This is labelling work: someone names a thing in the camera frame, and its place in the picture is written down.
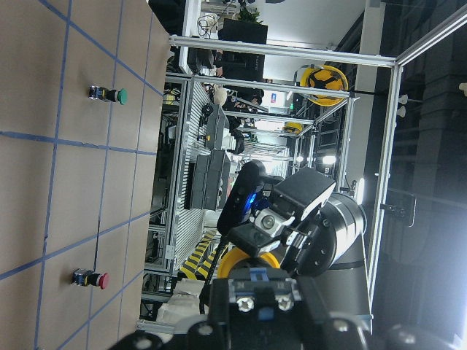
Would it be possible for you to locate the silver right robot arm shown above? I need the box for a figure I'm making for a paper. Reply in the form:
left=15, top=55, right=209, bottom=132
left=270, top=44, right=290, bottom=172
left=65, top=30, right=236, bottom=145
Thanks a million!
left=220, top=167, right=371, bottom=320

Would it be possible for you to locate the green push button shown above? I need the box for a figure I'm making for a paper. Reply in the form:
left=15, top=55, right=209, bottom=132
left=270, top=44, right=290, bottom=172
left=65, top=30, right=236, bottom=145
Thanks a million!
left=88, top=85, right=128, bottom=105

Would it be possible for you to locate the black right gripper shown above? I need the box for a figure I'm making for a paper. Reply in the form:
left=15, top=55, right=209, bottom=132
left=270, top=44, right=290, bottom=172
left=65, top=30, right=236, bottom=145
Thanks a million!
left=113, top=167, right=336, bottom=349

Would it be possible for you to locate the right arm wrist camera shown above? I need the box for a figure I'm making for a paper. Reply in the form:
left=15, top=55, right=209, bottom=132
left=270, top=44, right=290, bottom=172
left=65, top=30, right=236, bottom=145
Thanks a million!
left=217, top=160, right=284, bottom=238

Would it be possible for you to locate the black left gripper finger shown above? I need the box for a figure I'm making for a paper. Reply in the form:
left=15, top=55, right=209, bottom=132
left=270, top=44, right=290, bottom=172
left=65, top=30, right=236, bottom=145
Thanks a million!
left=295, top=276, right=458, bottom=349

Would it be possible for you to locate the red push button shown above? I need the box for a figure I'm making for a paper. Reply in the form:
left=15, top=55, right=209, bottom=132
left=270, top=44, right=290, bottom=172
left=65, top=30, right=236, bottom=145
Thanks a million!
left=72, top=269, right=109, bottom=289

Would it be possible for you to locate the brown paper table cover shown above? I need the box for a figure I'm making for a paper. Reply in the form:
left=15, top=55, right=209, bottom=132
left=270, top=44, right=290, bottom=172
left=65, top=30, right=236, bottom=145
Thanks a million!
left=1, top=1, right=168, bottom=349

